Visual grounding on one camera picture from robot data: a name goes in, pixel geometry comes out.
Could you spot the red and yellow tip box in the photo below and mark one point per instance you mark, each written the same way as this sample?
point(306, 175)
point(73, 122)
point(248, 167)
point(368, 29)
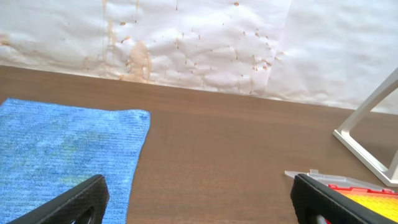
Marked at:
point(373, 199)

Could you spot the white and blue stand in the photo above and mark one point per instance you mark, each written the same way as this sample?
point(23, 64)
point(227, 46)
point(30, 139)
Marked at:
point(363, 137)

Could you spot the blue cloth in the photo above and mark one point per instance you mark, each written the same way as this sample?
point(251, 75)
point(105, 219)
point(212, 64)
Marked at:
point(62, 146)

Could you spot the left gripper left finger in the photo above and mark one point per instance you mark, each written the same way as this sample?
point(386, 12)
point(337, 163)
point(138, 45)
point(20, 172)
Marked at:
point(77, 202)

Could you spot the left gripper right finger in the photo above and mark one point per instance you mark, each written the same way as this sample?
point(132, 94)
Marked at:
point(314, 199)

